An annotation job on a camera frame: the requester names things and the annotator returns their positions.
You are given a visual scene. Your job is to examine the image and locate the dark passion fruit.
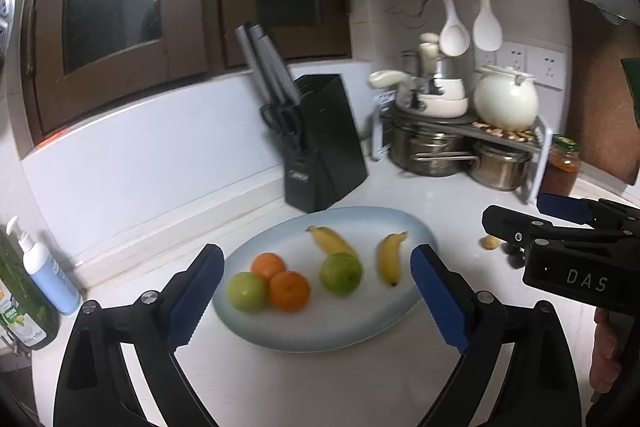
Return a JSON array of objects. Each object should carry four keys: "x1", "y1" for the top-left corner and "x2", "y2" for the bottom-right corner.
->
[
  {"x1": 508, "y1": 253, "x2": 525, "y2": 270},
  {"x1": 502, "y1": 243, "x2": 522, "y2": 256}
]

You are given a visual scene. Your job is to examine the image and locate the large yellow banana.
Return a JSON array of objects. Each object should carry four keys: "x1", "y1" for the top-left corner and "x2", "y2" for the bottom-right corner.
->
[{"x1": 376, "y1": 231, "x2": 408, "y2": 287}]

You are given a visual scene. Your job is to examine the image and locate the green apple with stem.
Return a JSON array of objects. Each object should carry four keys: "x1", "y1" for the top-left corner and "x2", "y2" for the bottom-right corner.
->
[{"x1": 319, "y1": 254, "x2": 362, "y2": 296}]

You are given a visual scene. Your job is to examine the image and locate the small yellow banana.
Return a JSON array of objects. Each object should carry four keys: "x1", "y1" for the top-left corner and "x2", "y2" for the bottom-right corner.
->
[{"x1": 306, "y1": 225, "x2": 357, "y2": 257}]

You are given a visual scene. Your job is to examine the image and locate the orange mandarin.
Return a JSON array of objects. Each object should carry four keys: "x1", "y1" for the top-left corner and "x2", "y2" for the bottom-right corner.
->
[
  {"x1": 250, "y1": 253, "x2": 286, "y2": 285},
  {"x1": 269, "y1": 271, "x2": 310, "y2": 313}
]

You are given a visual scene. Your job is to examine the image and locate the black kitchen scissors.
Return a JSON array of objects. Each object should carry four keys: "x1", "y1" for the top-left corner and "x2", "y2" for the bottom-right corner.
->
[{"x1": 260, "y1": 103, "x2": 305, "y2": 154}]

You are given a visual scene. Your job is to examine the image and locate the right hand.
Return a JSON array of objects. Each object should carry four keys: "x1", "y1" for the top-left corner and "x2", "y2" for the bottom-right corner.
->
[{"x1": 589, "y1": 308, "x2": 622, "y2": 393}]

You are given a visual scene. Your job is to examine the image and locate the small stainless steel pot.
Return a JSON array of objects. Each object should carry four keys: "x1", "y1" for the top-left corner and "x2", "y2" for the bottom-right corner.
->
[{"x1": 469, "y1": 141, "x2": 532, "y2": 192}]

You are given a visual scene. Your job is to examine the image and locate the glass jar red sauce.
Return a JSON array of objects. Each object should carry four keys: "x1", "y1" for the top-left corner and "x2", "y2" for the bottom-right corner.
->
[{"x1": 539, "y1": 134, "x2": 582, "y2": 196}]

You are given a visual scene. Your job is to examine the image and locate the white metal pot rack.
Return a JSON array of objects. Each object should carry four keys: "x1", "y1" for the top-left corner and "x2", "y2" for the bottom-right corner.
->
[{"x1": 372, "y1": 91, "x2": 553, "y2": 204}]

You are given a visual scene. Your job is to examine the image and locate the wooden bead trivet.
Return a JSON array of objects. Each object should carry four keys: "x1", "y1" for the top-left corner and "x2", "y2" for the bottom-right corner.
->
[{"x1": 472, "y1": 121, "x2": 537, "y2": 143}]

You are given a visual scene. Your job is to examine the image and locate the brown wooden cutting board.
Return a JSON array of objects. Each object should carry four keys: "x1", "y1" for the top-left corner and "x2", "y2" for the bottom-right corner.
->
[{"x1": 565, "y1": 0, "x2": 639, "y2": 185}]

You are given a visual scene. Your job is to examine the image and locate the green dish soap bottle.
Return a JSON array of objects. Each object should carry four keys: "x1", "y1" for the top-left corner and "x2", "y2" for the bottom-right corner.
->
[{"x1": 0, "y1": 233, "x2": 60, "y2": 350}]

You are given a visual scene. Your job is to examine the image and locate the large stainless steel pot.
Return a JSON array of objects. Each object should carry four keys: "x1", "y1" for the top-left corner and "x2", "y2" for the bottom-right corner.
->
[{"x1": 390, "y1": 121, "x2": 475, "y2": 178}]

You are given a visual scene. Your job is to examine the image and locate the white blue pump bottle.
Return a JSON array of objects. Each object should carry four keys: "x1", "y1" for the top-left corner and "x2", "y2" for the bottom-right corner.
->
[{"x1": 6, "y1": 216, "x2": 81, "y2": 315}]

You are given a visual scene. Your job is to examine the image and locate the cream ceramic pot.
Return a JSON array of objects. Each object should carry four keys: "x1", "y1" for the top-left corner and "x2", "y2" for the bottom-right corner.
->
[{"x1": 473, "y1": 65, "x2": 539, "y2": 131}]

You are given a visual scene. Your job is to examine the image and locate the black knife block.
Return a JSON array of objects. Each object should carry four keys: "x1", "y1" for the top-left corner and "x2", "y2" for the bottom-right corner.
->
[{"x1": 284, "y1": 74, "x2": 368, "y2": 213}]

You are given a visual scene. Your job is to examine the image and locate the white rice spoon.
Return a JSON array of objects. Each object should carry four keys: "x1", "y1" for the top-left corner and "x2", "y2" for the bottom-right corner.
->
[{"x1": 472, "y1": 0, "x2": 503, "y2": 52}]

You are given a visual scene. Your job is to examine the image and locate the white ladle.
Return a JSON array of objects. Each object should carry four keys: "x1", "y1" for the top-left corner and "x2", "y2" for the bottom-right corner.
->
[{"x1": 439, "y1": 0, "x2": 471, "y2": 57}]

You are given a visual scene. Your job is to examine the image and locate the light blue oval plate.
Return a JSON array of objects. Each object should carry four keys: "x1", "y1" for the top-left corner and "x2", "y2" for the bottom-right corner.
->
[{"x1": 213, "y1": 206, "x2": 438, "y2": 352}]

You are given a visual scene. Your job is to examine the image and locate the white wall socket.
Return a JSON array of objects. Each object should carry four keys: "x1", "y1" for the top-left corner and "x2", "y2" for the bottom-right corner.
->
[{"x1": 473, "y1": 41, "x2": 568, "y2": 91}]

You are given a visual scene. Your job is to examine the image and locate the cream saucepan with handle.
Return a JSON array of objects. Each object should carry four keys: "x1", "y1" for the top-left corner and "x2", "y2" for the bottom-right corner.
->
[{"x1": 369, "y1": 69, "x2": 469, "y2": 119}]

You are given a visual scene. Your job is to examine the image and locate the steel milk pot cream handle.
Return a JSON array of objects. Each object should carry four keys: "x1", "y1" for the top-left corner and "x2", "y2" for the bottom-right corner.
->
[{"x1": 401, "y1": 32, "x2": 458, "y2": 79}]

